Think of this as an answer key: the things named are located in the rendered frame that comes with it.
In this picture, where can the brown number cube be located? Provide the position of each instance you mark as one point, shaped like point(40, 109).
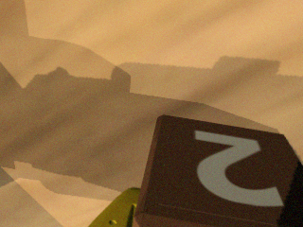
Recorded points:
point(203, 174)

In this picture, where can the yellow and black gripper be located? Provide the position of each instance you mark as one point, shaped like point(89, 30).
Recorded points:
point(120, 212)

